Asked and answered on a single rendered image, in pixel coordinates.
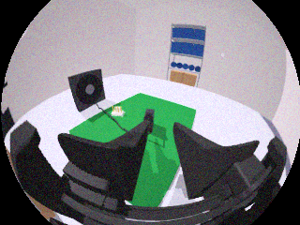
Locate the green circuit board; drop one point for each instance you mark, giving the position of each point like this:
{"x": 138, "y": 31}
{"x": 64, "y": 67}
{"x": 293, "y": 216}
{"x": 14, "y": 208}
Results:
{"x": 160, "y": 161}

